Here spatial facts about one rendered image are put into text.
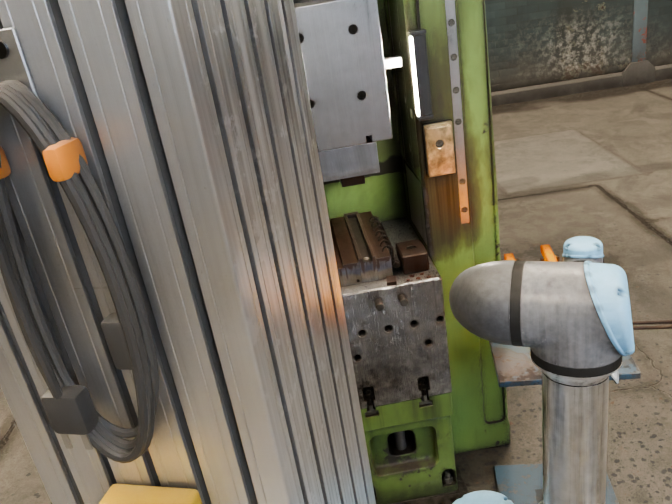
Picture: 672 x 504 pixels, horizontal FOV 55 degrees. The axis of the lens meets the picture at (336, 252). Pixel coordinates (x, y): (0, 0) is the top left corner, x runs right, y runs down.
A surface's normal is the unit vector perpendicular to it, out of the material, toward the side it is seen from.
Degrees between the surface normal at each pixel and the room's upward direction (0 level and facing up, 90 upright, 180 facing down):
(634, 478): 0
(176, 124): 90
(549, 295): 50
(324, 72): 90
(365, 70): 90
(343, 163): 90
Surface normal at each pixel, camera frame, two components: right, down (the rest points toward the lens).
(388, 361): 0.11, 0.40
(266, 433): -0.22, 0.43
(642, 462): -0.15, -0.90
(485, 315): -0.69, 0.24
